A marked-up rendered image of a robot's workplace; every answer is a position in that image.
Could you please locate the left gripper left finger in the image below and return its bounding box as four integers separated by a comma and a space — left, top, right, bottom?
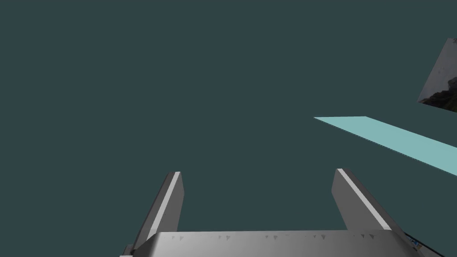
133, 171, 185, 250

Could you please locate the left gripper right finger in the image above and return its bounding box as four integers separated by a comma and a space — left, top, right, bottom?
331, 168, 403, 231

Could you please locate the grey landscape wall picture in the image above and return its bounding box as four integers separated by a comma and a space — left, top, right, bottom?
417, 37, 457, 113

